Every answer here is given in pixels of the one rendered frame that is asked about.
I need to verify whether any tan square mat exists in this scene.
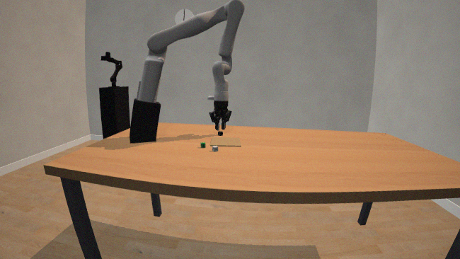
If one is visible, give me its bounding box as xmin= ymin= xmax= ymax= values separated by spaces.
xmin=210 ymin=137 xmax=241 ymax=146

